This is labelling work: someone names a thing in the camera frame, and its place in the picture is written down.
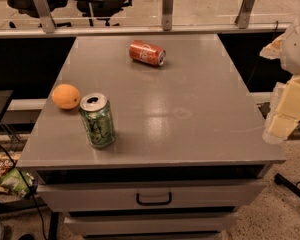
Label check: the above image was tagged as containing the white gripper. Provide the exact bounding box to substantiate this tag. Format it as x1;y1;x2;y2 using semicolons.
259;14;300;144

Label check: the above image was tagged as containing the red coke can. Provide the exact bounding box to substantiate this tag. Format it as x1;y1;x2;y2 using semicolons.
129;40;166;67

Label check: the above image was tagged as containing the green soda can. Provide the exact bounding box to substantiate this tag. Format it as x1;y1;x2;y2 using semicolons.
79;93;116;149

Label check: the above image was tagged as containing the black stand leg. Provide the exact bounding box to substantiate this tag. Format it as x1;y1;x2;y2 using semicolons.
274;173;300;198

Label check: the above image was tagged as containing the upper grey drawer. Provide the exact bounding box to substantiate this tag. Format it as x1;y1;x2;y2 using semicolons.
38;180;264;212

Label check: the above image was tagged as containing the grey drawer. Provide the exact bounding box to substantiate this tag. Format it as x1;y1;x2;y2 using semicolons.
64;213;238;236
38;180;264;212

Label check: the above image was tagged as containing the black office chair right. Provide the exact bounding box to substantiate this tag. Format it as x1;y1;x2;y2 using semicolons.
76;0;132;26

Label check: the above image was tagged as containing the black office chair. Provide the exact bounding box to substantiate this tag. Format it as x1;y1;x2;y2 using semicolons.
76;0;132;26
6;0;78;29

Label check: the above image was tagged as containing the orange fruit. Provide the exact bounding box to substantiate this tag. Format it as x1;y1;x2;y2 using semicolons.
52;84;80;110

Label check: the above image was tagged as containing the lower grey drawer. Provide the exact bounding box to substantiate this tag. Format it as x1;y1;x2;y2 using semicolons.
64;213;238;236

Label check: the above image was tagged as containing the black office chair left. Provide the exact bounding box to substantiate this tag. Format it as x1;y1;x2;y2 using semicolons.
6;0;78;29

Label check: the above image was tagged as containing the green chip bag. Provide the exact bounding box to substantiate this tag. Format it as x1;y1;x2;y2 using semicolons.
0;168;37;198

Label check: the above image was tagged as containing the right metal railing bracket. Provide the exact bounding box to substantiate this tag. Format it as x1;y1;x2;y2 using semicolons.
235;0;255;29

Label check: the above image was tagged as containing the metal railing bracket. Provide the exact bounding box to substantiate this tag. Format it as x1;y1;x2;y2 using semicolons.
161;0;173;31
33;0;55;33
235;0;255;29

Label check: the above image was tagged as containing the middle metal railing bracket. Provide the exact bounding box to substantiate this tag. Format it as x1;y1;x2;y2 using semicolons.
161;0;173;31

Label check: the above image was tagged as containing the black drawer handle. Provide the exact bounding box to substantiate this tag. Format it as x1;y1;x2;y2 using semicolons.
135;192;173;207

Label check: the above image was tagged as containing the left metal railing bracket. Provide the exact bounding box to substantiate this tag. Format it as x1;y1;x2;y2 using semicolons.
33;0;55;33

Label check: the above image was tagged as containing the black cable on floor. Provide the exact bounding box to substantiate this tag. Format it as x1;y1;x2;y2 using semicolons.
0;137;50;240

